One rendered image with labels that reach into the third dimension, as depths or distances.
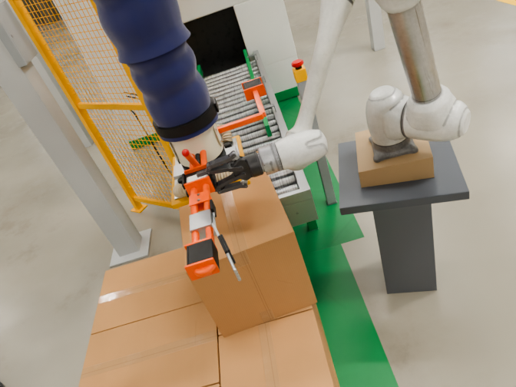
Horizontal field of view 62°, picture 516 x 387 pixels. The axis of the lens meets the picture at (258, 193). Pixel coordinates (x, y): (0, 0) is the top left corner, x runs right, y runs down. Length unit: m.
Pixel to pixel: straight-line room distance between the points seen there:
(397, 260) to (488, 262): 0.54
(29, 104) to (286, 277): 1.84
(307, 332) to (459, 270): 1.10
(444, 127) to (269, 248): 0.76
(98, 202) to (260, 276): 1.72
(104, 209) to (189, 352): 1.54
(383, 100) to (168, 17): 0.87
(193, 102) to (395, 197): 0.91
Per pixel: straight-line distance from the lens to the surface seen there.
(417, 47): 1.52
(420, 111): 1.67
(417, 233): 2.14
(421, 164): 1.87
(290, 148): 1.30
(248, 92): 1.81
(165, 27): 1.36
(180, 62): 1.40
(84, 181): 3.01
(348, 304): 2.44
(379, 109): 1.77
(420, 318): 2.37
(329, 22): 1.41
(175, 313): 2.00
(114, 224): 3.19
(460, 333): 2.32
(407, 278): 2.37
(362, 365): 2.25
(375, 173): 1.87
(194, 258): 1.08
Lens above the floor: 1.95
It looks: 36 degrees down
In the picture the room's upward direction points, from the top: 21 degrees counter-clockwise
